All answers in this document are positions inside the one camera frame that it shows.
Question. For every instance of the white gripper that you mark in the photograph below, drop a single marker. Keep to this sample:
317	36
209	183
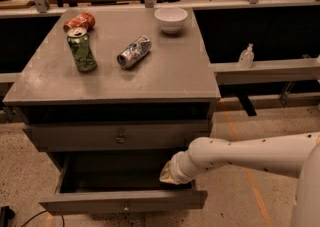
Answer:
177	170

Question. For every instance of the grey drawer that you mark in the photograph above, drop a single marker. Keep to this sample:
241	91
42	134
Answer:
63	137
119	182

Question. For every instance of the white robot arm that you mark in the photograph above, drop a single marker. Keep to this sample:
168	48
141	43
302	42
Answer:
293	155

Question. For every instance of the grey top drawer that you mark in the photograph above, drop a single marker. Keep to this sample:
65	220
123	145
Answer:
63	137

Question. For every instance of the grey drawer cabinet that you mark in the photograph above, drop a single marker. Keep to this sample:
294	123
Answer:
172	83

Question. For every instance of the silver blue crushed can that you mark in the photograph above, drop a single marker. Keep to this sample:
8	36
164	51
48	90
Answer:
134	52

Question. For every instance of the clear sanitizer bottle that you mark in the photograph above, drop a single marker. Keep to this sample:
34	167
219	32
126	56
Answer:
246	57

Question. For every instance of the white bowl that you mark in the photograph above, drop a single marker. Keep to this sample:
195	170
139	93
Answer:
171	19

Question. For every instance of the green soda can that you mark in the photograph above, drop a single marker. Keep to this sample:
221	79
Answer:
79	43

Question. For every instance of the black device on floor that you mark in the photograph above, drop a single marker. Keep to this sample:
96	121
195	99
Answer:
6	214

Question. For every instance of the orange soda can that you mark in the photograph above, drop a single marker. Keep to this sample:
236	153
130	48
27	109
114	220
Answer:
85	20

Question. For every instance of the grey metal rail shelf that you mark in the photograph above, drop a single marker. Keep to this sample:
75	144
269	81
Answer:
267	71

